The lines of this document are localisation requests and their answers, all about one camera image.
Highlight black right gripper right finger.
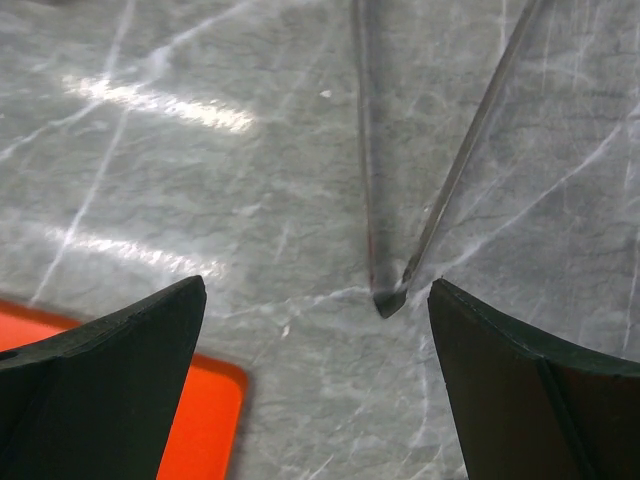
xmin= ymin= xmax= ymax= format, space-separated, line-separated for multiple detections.
xmin=428 ymin=279 xmax=639 ymax=479

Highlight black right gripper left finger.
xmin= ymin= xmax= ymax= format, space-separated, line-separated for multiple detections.
xmin=1 ymin=276 xmax=207 ymax=479

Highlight metal serving tongs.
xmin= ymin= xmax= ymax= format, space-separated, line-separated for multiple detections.
xmin=351 ymin=1 xmax=544 ymax=319

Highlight orange box lid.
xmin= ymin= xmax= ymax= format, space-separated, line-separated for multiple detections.
xmin=1 ymin=300 xmax=249 ymax=480

